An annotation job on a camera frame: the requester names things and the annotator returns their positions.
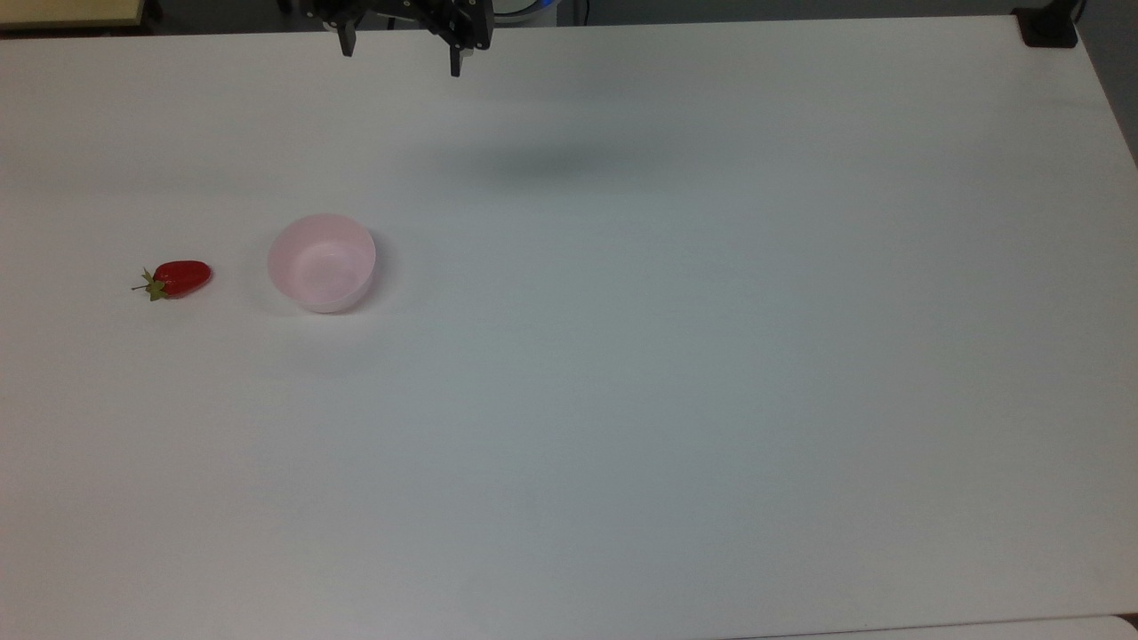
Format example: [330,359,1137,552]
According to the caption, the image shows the red toy strawberry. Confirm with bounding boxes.
[132,260,213,301]

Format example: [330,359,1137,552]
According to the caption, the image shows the wooden side table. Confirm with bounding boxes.
[0,0,146,33]

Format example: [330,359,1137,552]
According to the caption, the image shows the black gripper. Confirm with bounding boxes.
[302,0,495,78]

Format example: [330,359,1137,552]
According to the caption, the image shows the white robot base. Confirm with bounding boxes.
[492,0,561,28]

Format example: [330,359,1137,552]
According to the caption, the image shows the black table clamp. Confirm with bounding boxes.
[1014,0,1087,49]

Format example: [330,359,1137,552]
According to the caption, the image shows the pink plastic bowl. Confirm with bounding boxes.
[268,213,377,314]

